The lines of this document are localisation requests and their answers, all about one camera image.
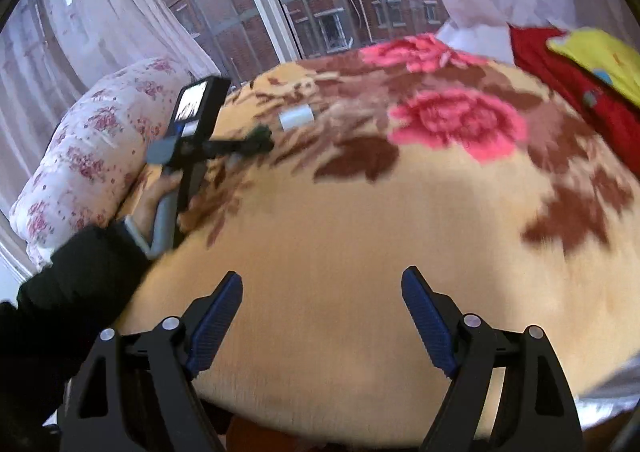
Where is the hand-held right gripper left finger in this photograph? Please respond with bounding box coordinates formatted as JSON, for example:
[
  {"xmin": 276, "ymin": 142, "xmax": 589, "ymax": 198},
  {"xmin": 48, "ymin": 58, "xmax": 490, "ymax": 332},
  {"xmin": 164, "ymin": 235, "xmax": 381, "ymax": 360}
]
[{"xmin": 57, "ymin": 271, "xmax": 244, "ymax": 452}]

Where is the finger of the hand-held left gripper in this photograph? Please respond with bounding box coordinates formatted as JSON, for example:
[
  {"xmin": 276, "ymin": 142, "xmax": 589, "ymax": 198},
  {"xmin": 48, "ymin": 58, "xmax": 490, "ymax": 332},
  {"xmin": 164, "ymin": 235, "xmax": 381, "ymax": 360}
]
[{"xmin": 202, "ymin": 131, "xmax": 275, "ymax": 159}]

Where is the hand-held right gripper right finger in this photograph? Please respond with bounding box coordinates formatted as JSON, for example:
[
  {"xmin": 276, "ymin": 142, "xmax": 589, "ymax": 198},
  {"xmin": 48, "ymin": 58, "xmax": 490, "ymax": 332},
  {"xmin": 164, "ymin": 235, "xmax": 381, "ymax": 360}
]
[{"xmin": 401, "ymin": 266, "xmax": 583, "ymax": 452}]

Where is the person's left forearm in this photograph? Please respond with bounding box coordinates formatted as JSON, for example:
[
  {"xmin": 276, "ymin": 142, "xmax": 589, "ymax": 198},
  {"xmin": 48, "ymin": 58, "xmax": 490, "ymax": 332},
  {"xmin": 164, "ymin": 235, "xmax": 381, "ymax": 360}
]
[{"xmin": 0, "ymin": 225, "xmax": 151, "ymax": 433}]

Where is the person's left hand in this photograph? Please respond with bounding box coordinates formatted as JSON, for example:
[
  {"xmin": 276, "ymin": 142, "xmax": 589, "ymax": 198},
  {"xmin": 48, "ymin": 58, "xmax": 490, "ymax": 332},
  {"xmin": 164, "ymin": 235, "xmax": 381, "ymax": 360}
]
[{"xmin": 134, "ymin": 171, "xmax": 183, "ymax": 243}]

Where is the small white cap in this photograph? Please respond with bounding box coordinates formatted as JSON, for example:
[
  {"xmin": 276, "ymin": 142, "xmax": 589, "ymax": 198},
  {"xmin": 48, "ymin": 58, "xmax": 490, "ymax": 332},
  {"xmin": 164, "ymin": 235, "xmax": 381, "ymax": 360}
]
[{"xmin": 279, "ymin": 106, "xmax": 316, "ymax": 130}]

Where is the floral yellow blanket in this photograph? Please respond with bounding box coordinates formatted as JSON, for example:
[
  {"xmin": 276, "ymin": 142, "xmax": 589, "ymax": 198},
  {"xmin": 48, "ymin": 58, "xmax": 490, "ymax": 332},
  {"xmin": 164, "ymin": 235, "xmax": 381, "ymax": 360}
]
[{"xmin": 115, "ymin": 32, "xmax": 640, "ymax": 448}]

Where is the floral white pillow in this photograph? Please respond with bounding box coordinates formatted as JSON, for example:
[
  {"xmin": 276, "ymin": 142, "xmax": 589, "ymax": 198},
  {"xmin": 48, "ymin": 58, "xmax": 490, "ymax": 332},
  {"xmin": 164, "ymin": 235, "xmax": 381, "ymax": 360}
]
[{"xmin": 10, "ymin": 57, "xmax": 201, "ymax": 268}]

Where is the white bed sheet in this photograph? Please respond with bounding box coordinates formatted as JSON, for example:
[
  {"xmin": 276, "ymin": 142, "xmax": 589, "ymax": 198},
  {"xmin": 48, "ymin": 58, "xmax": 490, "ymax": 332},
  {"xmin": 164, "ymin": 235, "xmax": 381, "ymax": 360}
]
[{"xmin": 437, "ymin": 20, "xmax": 516, "ymax": 66}]

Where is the red cloth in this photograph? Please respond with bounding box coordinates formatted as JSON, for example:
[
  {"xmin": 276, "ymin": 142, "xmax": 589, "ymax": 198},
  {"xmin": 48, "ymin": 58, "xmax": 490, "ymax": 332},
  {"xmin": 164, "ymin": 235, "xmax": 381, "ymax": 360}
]
[{"xmin": 507, "ymin": 22, "xmax": 640, "ymax": 160}]

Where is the yellow cloth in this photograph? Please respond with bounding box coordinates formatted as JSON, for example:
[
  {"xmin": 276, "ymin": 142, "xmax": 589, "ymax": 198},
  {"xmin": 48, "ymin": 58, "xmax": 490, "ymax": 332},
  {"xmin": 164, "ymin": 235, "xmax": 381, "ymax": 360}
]
[{"xmin": 546, "ymin": 27, "xmax": 640, "ymax": 108}]

